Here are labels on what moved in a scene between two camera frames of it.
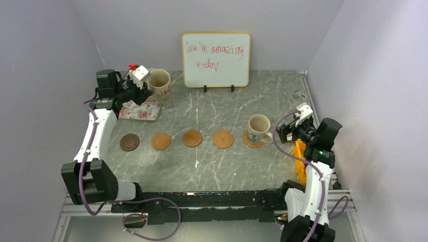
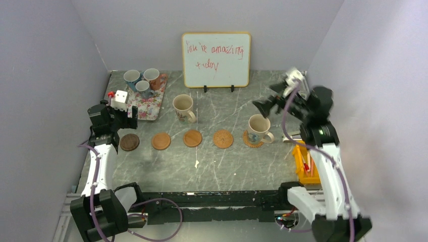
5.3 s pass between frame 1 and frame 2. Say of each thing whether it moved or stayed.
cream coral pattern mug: moved
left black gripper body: moved
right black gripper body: moved
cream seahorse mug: stayed
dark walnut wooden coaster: stayed
